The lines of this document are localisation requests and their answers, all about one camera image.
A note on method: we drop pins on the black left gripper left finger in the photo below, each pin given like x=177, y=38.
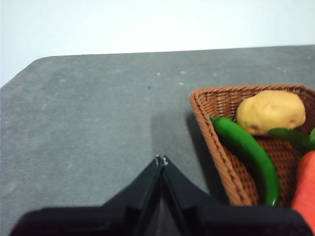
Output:
x=118, y=216

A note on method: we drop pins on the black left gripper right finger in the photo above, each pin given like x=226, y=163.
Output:
x=221, y=221

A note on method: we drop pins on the orange carrot with green leaves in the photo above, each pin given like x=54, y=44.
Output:
x=307, y=184

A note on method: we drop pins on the brown wicker basket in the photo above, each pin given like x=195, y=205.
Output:
x=229, y=169

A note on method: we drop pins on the green chili pepper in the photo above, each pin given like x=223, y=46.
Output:
x=248, y=145

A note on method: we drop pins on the yellow-brown potato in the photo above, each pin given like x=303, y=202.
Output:
x=270, y=111

